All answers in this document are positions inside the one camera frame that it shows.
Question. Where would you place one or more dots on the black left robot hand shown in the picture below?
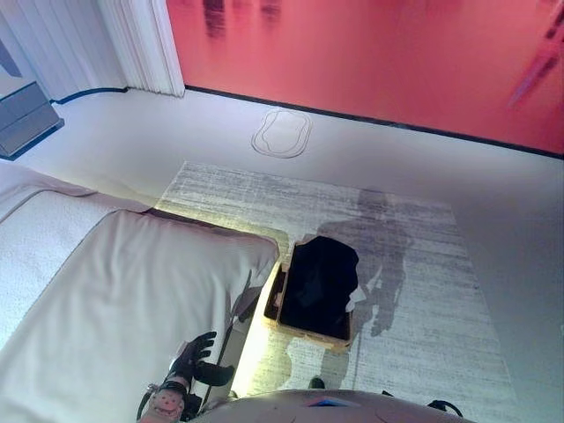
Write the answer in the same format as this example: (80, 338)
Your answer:
(198, 370)

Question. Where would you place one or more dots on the black garment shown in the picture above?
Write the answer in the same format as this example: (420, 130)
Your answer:
(317, 286)

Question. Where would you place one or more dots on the woven wicker basket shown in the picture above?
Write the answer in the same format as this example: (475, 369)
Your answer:
(271, 308)

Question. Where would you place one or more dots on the beige bedspread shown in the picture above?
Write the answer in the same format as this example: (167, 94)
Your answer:
(132, 286)

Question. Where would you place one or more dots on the silver left robot leg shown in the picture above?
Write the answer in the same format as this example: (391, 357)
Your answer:
(316, 383)

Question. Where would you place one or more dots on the grey robot torso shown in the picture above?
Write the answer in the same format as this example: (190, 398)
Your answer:
(330, 410)

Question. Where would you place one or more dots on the white textured sheet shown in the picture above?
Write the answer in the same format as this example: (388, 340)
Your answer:
(35, 247)

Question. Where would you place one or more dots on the grey streaked rug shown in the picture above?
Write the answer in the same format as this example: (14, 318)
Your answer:
(418, 286)

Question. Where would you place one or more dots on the white oval floor mat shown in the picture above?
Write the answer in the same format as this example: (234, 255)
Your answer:
(282, 132)

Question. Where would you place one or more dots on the white duvet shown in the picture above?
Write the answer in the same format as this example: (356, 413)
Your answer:
(26, 180)

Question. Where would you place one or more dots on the wooden two-drawer nightstand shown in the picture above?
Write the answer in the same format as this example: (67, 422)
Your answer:
(22, 119)

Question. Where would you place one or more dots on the white pleated curtain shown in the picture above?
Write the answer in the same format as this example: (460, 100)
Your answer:
(132, 44)

